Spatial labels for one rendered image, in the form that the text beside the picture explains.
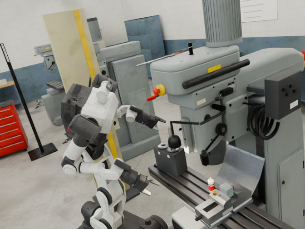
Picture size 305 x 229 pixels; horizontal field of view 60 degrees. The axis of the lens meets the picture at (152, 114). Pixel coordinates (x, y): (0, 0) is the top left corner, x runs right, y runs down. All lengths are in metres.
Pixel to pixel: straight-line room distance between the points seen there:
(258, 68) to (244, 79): 0.13
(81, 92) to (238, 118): 0.94
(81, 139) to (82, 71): 1.63
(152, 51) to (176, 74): 7.50
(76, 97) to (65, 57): 1.39
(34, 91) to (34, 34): 1.93
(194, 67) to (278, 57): 0.71
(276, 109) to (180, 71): 0.52
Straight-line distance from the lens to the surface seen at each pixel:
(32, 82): 10.27
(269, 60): 1.79
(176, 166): 2.00
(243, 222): 1.67
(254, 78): 1.69
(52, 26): 2.91
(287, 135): 1.97
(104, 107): 1.54
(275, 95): 1.44
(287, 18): 6.08
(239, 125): 1.65
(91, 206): 2.36
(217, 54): 1.42
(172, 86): 1.29
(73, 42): 2.95
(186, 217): 1.88
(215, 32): 1.53
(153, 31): 8.79
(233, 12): 1.55
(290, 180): 2.15
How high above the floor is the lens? 2.14
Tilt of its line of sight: 21 degrees down
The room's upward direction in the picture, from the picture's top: 11 degrees counter-clockwise
